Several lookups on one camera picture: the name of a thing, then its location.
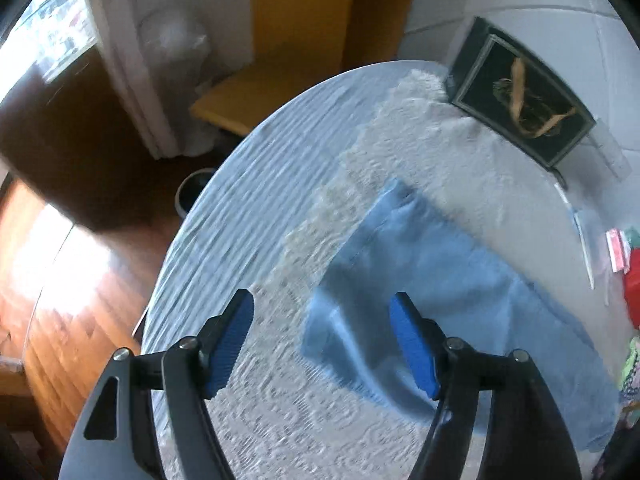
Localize blue garment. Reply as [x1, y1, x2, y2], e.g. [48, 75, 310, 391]
[300, 180, 618, 452]

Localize lime green garment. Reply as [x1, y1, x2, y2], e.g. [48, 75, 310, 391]
[618, 336, 640, 401]

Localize red plastic suitcase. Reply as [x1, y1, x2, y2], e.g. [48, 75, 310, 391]
[624, 248, 640, 328]

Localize red white small packet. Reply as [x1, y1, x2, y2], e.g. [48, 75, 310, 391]
[605, 229, 631, 274]

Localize clear plastic document sleeve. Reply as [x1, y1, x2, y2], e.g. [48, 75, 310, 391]
[553, 181, 612, 308]

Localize dark round bin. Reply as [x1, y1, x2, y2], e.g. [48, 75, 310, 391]
[174, 168, 216, 219]

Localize white lace tablecloth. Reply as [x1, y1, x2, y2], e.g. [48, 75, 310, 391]
[143, 61, 630, 479]

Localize white power strip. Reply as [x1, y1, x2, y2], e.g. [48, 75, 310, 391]
[590, 118, 632, 181]

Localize black framed picture box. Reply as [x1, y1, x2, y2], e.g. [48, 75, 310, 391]
[445, 16, 596, 169]

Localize white curtain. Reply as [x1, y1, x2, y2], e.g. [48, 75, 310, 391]
[87, 0, 254, 158]

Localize yellow wooden chair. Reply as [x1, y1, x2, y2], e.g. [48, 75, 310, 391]
[190, 0, 412, 136]

